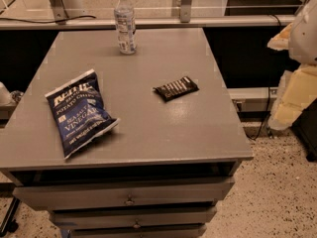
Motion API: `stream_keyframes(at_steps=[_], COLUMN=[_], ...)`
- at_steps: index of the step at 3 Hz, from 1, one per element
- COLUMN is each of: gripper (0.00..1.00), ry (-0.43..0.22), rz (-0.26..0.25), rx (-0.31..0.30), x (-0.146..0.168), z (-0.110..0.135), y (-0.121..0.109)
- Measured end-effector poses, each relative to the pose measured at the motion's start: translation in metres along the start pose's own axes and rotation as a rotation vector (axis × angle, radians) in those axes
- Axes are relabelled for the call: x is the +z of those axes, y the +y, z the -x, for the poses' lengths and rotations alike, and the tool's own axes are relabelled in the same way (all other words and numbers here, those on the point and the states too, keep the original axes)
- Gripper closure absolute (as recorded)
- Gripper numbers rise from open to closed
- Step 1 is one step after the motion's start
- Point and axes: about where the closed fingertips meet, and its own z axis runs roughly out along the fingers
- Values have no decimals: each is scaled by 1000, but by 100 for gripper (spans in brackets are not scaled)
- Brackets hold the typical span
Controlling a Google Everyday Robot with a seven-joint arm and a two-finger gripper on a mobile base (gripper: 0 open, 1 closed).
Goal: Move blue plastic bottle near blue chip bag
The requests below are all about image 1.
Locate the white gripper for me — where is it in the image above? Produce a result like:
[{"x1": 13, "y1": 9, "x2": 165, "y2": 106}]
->
[{"x1": 267, "y1": 0, "x2": 317, "y2": 130}]

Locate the clear plastic water bottle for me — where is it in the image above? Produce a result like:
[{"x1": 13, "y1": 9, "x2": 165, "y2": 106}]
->
[{"x1": 114, "y1": 0, "x2": 137, "y2": 55}]

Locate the blue potato chip bag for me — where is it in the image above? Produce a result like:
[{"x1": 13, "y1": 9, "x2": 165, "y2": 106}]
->
[{"x1": 45, "y1": 69, "x2": 119, "y2": 159}]

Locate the black snack bar wrapper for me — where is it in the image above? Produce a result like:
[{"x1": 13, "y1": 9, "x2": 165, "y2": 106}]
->
[{"x1": 154, "y1": 76, "x2": 199, "y2": 102}]

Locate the grey drawer cabinet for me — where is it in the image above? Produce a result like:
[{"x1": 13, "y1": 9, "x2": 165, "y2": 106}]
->
[{"x1": 0, "y1": 28, "x2": 255, "y2": 238}]

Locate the bottom grey drawer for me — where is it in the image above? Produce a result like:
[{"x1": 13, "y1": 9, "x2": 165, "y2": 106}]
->
[{"x1": 71, "y1": 224, "x2": 206, "y2": 238}]

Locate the grey drawer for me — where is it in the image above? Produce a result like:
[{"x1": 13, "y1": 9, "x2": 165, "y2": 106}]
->
[
  {"x1": 51, "y1": 204, "x2": 216, "y2": 230},
  {"x1": 13, "y1": 178, "x2": 234, "y2": 210},
  {"x1": 71, "y1": 224, "x2": 206, "y2": 238}
]

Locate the middle grey drawer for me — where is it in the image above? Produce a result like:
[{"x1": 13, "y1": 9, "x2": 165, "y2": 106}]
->
[{"x1": 51, "y1": 204, "x2": 216, "y2": 230}]

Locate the top grey drawer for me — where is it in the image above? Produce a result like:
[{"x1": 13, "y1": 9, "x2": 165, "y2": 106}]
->
[{"x1": 13, "y1": 178, "x2": 234, "y2": 210}]

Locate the white object left edge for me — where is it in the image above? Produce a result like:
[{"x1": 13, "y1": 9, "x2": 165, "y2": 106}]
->
[{"x1": 0, "y1": 81, "x2": 12, "y2": 105}]

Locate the black cable right side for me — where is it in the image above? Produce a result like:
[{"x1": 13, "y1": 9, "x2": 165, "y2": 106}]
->
[{"x1": 247, "y1": 14, "x2": 282, "y2": 141}]

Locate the black cable on rail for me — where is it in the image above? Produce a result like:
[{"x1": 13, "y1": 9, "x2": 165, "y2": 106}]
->
[{"x1": 0, "y1": 14, "x2": 97, "y2": 25}]

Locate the grey metal rail frame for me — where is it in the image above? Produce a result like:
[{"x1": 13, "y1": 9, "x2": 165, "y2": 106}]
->
[{"x1": 0, "y1": 0, "x2": 309, "y2": 30}]

